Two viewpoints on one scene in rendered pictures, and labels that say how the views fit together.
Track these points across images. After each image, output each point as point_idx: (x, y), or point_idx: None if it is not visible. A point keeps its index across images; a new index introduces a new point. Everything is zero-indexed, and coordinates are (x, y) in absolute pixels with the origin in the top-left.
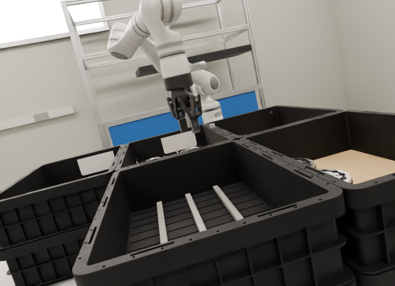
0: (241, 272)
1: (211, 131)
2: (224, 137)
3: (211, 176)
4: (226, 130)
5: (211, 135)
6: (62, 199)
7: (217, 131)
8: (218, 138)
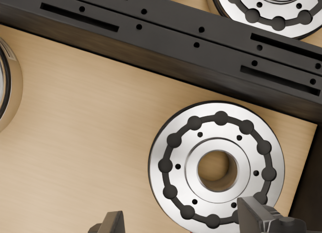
0: None
1: (41, 17)
2: (312, 102)
3: None
4: (196, 10)
5: (40, 21)
6: None
7: (132, 31)
8: (178, 64)
